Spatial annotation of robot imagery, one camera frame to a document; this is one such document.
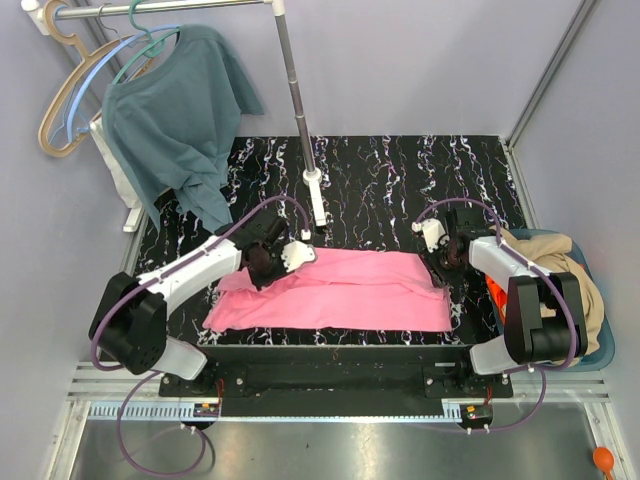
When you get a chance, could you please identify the green hanger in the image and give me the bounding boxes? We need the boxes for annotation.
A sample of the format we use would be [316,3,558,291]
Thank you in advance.
[112,0,180,85]

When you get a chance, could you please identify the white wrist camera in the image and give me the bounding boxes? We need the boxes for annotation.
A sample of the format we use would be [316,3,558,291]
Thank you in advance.
[280,229,317,273]
[411,218,448,252]

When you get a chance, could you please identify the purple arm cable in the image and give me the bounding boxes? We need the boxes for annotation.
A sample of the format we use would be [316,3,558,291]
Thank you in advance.
[89,195,311,476]
[414,197,576,434]

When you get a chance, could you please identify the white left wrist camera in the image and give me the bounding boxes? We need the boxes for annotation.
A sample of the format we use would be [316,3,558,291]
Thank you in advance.
[280,229,317,273]

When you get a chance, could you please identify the blue laundry basket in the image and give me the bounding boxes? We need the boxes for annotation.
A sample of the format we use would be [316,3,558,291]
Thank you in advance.
[510,228,615,372]

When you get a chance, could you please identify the metal clothes rack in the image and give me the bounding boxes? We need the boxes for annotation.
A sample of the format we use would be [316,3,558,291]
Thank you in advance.
[19,0,331,232]

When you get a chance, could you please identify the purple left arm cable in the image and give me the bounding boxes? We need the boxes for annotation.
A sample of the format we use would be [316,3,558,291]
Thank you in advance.
[89,195,311,476]

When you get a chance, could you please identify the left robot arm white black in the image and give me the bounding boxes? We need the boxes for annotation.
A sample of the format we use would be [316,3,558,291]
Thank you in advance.
[88,209,288,396]

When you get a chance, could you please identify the white slotted cable duct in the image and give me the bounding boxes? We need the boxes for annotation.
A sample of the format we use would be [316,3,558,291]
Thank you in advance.
[88,401,221,422]

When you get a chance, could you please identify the orange ball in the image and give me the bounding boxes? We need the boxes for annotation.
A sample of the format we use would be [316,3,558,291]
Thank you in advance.
[592,446,615,480]

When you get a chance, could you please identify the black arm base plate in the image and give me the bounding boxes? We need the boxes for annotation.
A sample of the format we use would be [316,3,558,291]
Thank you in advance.
[159,345,513,422]

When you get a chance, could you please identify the pink t-shirt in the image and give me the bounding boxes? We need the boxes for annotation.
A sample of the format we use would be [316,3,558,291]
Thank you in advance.
[203,248,451,332]

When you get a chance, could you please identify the beige garment in basket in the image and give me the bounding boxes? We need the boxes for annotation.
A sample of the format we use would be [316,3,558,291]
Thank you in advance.
[501,229,605,367]

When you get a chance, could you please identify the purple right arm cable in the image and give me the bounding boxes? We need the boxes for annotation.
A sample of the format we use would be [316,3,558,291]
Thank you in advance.
[414,197,576,434]

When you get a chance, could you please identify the teal t-shirt on hanger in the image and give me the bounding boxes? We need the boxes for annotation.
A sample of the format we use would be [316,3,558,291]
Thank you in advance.
[102,25,264,232]

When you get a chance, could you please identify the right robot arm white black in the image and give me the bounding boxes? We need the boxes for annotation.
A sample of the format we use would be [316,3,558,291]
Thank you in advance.
[412,208,588,397]

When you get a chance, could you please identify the light blue hanger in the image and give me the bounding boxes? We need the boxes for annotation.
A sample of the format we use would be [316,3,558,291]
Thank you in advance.
[51,24,174,144]

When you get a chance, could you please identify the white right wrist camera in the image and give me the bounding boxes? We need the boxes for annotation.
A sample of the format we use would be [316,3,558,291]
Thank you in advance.
[411,218,448,252]

